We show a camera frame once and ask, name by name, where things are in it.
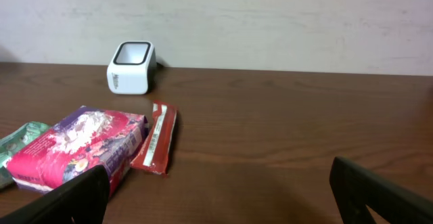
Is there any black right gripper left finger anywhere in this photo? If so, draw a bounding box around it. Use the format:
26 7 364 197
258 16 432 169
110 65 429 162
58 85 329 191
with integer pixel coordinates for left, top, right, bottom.
1 165 110 224

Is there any purple red snack bag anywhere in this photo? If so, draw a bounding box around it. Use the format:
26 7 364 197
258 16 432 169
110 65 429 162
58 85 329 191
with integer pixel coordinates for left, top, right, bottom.
4 106 149 194

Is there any red orange snack bar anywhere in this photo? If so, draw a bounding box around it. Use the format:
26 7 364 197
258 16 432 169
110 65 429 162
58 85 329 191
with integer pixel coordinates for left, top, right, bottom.
130 101 177 175

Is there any white barcode scanner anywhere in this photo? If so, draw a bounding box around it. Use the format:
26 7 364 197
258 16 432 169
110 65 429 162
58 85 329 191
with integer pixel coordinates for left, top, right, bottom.
106 41 157 95

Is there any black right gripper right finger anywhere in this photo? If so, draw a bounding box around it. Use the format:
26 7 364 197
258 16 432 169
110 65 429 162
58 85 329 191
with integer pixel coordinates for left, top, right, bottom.
329 156 432 224

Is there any mint green snack packet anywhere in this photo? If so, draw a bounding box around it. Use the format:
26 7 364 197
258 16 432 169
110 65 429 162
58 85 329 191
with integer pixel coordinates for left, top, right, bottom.
1 121 50 189

